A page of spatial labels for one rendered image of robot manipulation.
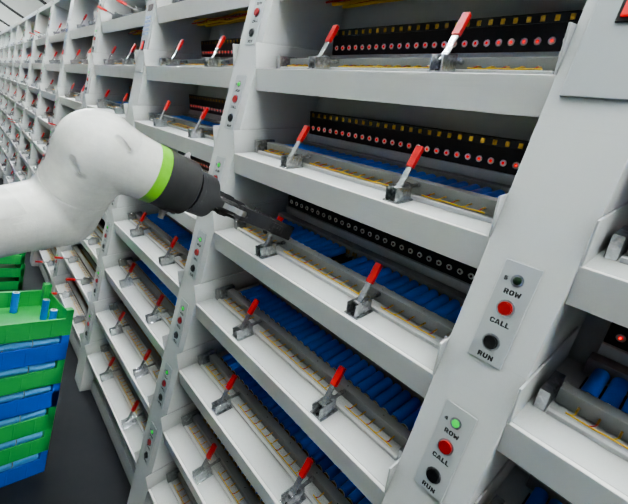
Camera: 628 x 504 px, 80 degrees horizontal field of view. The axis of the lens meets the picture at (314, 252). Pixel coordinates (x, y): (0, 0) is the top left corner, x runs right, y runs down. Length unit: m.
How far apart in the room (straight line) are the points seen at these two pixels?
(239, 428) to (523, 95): 0.79
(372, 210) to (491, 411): 0.31
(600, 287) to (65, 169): 0.63
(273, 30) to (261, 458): 0.90
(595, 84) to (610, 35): 0.05
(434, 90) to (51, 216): 0.55
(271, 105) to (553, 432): 0.80
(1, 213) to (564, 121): 0.66
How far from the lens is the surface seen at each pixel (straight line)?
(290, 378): 0.75
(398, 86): 0.63
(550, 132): 0.50
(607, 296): 0.47
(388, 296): 0.63
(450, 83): 0.58
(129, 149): 0.59
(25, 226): 0.61
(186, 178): 0.62
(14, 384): 1.35
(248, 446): 0.89
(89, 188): 0.59
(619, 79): 0.51
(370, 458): 0.66
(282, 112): 0.97
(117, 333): 1.57
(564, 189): 0.48
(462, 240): 0.51
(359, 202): 0.61
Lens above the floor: 1.12
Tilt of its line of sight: 11 degrees down
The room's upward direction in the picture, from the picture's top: 17 degrees clockwise
